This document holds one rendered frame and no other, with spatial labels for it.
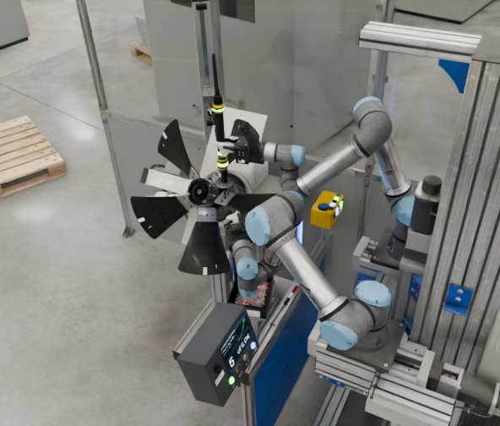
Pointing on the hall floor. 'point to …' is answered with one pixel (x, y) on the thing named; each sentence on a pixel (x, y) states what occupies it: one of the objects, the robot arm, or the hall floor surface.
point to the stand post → (220, 287)
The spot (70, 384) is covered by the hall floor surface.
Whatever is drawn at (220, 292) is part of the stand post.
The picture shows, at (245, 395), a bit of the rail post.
